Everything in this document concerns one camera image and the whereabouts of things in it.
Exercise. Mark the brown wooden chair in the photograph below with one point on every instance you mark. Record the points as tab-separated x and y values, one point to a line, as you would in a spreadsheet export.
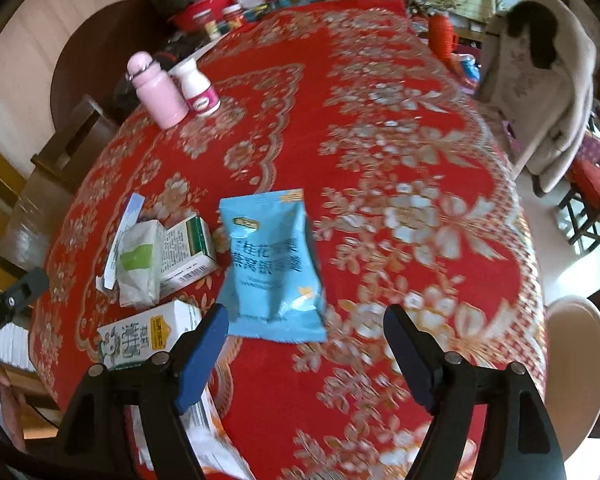
65	150

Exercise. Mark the green white medicine box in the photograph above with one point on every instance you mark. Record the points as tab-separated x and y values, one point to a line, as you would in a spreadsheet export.
187	255

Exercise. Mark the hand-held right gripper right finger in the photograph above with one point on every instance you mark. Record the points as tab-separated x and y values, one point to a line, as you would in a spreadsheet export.
412	355

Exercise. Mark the round brown board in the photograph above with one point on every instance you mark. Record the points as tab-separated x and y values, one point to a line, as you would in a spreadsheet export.
90	45

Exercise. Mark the black garment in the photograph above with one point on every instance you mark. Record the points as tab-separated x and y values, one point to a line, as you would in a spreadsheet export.
540	30

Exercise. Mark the wooden stool red cushion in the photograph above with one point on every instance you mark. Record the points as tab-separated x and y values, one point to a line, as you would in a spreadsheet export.
592	185

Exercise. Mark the blue plastic bag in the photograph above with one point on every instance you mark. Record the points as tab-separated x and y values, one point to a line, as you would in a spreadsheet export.
470	70

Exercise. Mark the white paper stack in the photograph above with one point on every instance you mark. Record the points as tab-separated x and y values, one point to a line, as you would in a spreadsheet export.
10	347

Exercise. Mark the white bottle pink label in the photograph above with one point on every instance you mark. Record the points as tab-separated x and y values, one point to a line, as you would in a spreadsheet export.
197	90

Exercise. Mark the red thermos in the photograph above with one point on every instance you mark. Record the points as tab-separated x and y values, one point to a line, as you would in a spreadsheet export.
441	35

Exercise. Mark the beige plastic stool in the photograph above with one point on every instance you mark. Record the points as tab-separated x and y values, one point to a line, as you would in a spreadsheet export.
575	360

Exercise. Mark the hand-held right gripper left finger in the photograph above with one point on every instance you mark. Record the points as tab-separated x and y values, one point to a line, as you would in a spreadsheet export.
200	355

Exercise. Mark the pale pink panel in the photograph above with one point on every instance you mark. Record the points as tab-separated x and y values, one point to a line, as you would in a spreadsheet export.
40	20

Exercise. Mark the white green milk carton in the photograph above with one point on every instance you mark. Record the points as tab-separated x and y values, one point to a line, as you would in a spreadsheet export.
140	332

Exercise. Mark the red plastic basin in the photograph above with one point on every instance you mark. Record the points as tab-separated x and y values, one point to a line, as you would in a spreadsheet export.
190	15

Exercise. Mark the white green tissue packet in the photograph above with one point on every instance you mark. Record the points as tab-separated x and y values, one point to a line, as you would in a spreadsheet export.
137	265

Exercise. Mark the beige coat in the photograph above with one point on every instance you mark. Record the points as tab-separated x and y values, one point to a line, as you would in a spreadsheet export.
535	110

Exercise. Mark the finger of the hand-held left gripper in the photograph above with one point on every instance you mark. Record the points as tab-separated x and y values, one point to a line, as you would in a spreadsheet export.
20	295

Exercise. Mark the thin white blue box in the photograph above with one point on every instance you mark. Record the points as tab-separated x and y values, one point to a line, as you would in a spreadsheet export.
130	215

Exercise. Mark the blue snack packet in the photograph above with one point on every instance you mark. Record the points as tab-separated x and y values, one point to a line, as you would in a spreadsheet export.
270	270

